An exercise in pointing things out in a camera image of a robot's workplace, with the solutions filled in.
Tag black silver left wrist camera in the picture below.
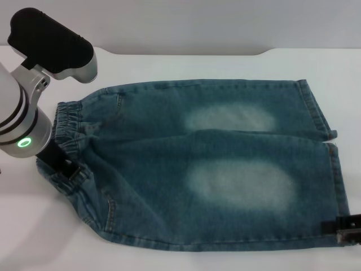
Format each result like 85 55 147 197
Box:
7 7 98 84

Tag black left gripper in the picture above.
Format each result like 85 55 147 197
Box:
36 142 86 181

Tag blue denim shorts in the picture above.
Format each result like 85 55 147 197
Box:
36 78 358 246

